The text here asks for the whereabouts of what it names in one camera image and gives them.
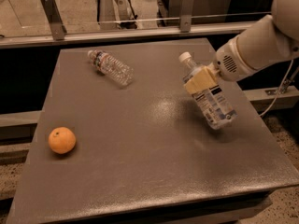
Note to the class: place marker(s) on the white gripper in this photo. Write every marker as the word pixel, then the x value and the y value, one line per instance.
pixel 226 63

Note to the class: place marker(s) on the blue label plastic bottle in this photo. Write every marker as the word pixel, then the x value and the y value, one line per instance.
pixel 212 102

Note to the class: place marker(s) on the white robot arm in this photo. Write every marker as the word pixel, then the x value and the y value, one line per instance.
pixel 272 39

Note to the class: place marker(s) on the clear plastic water bottle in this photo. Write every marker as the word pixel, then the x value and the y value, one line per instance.
pixel 108 65

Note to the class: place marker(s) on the grey table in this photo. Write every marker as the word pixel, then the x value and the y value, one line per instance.
pixel 144 153

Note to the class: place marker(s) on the orange fruit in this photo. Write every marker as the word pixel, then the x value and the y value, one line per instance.
pixel 61 140

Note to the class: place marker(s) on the right metal rail bracket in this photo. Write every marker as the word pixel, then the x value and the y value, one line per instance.
pixel 186 15

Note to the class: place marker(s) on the metal rail bracket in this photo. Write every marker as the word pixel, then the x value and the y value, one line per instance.
pixel 51 10
pixel 186 15

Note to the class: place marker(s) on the horizontal metal rail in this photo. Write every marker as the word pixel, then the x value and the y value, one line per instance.
pixel 125 35

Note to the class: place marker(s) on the left metal rail bracket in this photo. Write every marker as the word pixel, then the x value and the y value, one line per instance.
pixel 51 10

